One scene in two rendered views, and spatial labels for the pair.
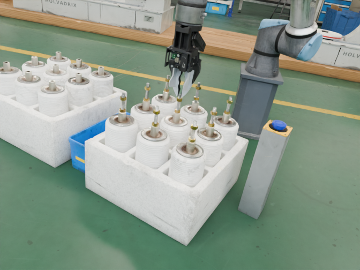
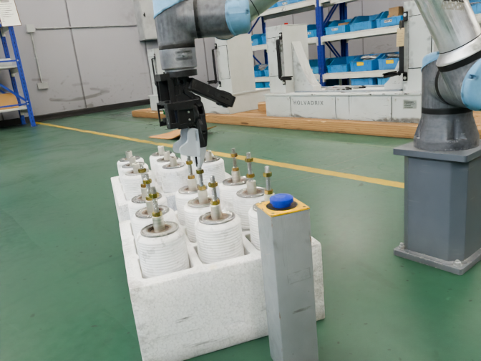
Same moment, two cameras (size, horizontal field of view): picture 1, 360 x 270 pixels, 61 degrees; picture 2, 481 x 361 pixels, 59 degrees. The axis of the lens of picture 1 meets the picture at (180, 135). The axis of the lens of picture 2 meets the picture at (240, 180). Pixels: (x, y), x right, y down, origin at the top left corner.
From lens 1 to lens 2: 0.79 m
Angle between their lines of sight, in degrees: 45
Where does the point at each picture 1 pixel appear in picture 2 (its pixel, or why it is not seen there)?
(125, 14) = (378, 103)
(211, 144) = (202, 229)
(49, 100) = (126, 183)
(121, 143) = not seen: hidden behind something
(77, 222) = (83, 311)
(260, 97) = (435, 188)
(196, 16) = (169, 59)
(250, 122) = (429, 236)
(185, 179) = (144, 267)
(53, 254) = (33, 331)
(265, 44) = (428, 94)
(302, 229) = not seen: outside the picture
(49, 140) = not seen: hidden behind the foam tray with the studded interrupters
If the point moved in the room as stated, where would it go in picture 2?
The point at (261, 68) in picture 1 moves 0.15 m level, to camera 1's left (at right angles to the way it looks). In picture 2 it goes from (427, 136) to (371, 134)
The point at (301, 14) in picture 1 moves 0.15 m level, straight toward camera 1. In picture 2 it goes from (436, 28) to (382, 33)
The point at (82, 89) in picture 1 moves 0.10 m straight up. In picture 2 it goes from (169, 174) to (165, 142)
